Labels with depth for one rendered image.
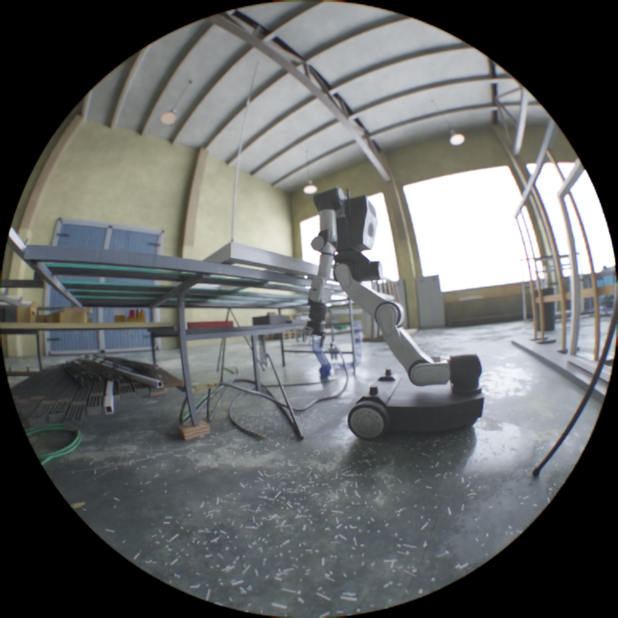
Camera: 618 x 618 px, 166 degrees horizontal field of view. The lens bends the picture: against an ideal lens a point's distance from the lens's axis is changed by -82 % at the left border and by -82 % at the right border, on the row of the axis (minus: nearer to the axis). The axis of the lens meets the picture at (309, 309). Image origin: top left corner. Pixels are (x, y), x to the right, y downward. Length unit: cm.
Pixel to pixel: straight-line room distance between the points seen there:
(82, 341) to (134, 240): 350
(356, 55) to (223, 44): 399
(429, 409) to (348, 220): 104
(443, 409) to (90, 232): 829
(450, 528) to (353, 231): 133
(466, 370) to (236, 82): 887
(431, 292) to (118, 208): 1124
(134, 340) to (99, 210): 442
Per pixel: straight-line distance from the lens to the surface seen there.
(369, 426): 106
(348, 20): 807
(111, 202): 847
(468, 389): 117
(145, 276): 106
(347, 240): 121
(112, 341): 726
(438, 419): 105
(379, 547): 67
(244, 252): 94
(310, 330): 105
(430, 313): 810
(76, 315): 170
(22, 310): 194
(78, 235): 795
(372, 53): 853
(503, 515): 79
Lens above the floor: 58
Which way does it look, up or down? 4 degrees up
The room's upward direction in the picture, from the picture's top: 4 degrees counter-clockwise
